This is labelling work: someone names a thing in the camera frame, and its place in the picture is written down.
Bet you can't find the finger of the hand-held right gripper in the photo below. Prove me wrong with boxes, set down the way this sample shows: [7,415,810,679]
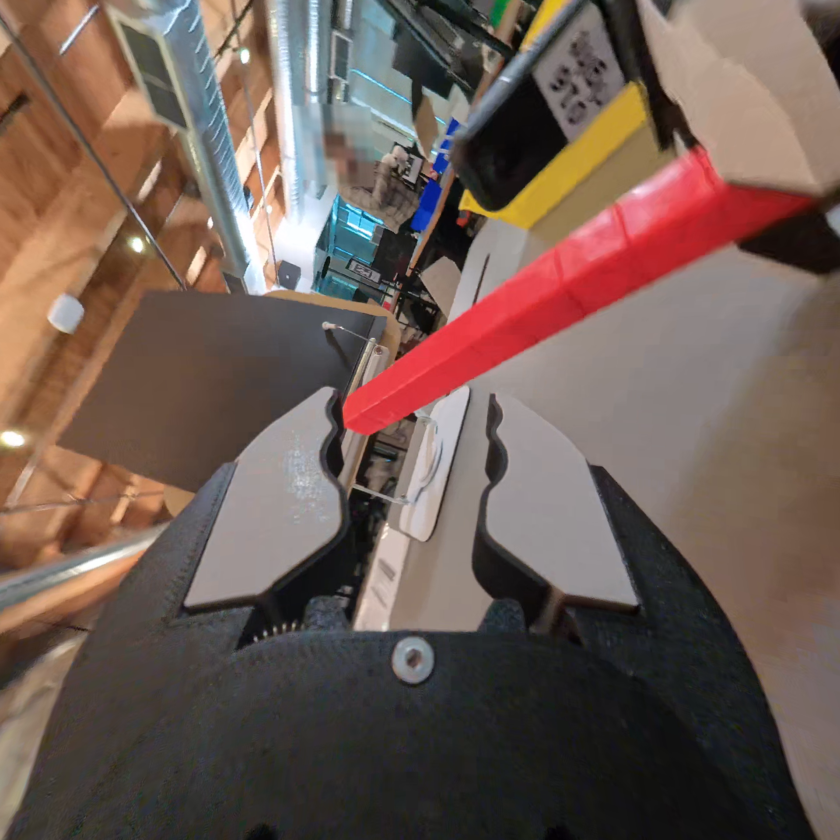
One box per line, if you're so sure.
[630,0,840,200]
[733,195,840,278]

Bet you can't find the blue parts tray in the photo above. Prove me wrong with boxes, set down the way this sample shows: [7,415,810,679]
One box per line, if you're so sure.
[411,119,463,240]

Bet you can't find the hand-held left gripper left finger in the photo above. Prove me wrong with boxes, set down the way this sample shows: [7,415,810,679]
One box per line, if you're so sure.
[183,385,354,613]

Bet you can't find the red brick stick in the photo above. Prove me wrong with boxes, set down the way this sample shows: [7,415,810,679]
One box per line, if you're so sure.
[340,143,824,438]

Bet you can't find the silver ventilation duct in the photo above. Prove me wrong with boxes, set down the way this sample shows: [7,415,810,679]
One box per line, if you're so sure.
[103,0,266,298]

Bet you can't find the white stand base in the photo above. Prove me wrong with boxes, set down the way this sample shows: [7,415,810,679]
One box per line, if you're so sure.
[393,384,475,544]

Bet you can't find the yellow storage bin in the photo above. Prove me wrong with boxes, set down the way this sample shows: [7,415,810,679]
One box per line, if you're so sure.
[458,0,683,233]

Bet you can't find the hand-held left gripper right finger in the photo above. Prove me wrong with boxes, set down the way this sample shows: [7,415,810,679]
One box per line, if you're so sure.
[472,390,643,613]

